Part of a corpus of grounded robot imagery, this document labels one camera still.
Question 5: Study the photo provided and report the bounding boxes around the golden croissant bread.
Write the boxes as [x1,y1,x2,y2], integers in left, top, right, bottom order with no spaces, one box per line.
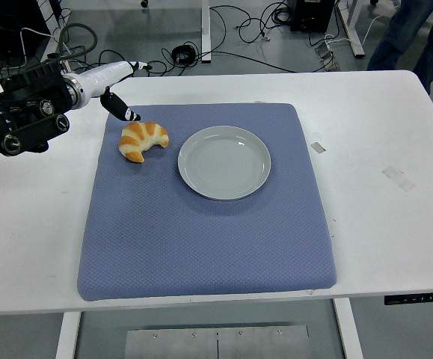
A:
[118,120,171,164]

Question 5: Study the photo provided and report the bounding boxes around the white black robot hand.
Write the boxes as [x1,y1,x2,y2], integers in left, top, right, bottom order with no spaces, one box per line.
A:
[74,60,153,123]

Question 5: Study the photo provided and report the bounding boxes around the small black equipment box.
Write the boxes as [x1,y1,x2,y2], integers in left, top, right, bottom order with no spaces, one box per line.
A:
[289,0,336,33]

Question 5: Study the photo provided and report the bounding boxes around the blue quilted mat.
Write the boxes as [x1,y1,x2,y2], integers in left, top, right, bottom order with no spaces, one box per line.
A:
[76,102,339,303]

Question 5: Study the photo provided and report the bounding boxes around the large grey tape strip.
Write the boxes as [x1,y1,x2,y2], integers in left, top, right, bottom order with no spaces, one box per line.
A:
[381,165,416,192]

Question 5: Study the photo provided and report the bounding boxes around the person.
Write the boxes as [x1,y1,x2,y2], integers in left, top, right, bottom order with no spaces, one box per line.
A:
[366,0,433,94]

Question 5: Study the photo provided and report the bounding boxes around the large black equipment box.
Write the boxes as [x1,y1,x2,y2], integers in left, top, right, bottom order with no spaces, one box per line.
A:
[0,0,51,60]

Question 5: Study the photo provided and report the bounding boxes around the grey foot pedal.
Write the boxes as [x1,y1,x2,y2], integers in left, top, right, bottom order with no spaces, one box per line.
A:
[314,41,340,72]

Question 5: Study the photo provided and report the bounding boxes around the white slanted desk leg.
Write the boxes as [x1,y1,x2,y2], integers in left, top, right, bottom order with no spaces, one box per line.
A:
[335,0,366,59]

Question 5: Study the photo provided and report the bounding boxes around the grey metal plate with screws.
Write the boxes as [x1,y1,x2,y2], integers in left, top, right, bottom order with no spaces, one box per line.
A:
[125,324,310,359]

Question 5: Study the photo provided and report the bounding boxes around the tangled black floor cables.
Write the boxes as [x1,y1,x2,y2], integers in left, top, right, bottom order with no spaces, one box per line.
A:
[62,46,173,78]

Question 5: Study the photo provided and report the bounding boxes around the white table leg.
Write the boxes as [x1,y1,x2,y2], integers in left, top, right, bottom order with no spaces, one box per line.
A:
[55,311,82,359]
[332,298,364,359]

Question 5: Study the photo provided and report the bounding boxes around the long black floor cable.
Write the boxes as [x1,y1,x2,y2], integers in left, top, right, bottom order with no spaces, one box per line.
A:
[195,50,333,74]

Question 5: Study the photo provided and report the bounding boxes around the black table control panel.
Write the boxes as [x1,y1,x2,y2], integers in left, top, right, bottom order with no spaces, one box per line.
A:
[383,290,433,306]

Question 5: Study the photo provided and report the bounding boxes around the grey round plate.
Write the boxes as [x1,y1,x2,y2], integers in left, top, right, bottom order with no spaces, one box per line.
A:
[177,125,272,203]

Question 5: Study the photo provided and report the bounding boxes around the looped black floor cable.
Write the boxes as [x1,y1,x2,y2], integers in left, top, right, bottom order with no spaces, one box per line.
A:
[208,3,292,45]

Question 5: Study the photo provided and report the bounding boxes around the coiled black cable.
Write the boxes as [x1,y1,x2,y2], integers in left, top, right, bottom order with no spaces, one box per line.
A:
[171,43,197,65]

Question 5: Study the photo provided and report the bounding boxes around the white straight desk leg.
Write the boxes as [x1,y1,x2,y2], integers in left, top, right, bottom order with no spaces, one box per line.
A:
[200,0,212,64]

